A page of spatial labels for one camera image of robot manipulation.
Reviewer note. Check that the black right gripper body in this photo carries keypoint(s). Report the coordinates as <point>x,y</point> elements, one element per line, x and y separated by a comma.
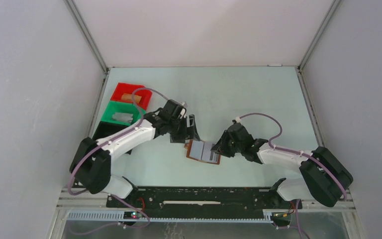
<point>239,148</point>

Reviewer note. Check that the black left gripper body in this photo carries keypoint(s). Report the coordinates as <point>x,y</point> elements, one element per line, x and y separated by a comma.
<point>178,126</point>

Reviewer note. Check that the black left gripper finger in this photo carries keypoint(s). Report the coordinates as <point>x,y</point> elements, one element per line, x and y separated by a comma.
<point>192,133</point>
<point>180,136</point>

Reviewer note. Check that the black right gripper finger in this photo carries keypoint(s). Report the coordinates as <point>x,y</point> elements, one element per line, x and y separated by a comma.
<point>230,153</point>
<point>223,143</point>

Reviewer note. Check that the brown leather card holder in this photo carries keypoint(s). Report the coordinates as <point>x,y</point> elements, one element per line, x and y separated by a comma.
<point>199,151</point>

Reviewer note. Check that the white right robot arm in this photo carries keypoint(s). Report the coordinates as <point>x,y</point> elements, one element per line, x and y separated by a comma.
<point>323,177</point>

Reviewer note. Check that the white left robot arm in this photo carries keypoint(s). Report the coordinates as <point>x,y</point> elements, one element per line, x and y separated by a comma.
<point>92,163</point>

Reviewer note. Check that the orange card in red bin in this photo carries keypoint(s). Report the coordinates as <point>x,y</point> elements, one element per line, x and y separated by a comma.
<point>130,98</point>

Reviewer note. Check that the clear card in green bin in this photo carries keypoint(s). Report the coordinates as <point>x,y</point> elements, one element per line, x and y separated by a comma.
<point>123,118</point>

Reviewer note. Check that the red plastic bin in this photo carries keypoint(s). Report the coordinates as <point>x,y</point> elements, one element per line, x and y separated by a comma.
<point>125,88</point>

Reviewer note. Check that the green plastic bin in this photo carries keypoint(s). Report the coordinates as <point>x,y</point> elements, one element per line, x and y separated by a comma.
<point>114,107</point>

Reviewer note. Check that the black plastic bin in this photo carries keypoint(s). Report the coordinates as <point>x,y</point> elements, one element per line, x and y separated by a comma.
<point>105,129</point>

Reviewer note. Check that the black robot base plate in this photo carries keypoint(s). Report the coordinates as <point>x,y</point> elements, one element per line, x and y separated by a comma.
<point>212,203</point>

